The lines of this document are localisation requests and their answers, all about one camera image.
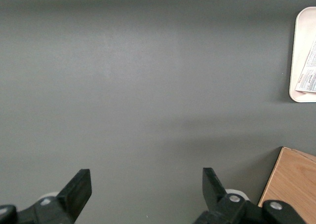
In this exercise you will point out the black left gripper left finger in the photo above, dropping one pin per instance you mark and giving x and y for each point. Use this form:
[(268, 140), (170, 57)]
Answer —
[(71, 199)]

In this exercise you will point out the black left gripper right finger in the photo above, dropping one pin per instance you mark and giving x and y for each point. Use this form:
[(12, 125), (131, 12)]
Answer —
[(214, 197)]

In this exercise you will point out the beige rectangular tray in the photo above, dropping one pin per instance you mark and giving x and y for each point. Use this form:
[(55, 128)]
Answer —
[(300, 48)]

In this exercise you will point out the wooden two-drawer cabinet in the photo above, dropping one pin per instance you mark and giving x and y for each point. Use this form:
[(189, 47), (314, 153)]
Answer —
[(291, 179)]

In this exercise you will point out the long red printed carton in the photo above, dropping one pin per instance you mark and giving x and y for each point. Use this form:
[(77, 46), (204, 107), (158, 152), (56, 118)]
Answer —
[(311, 78)]

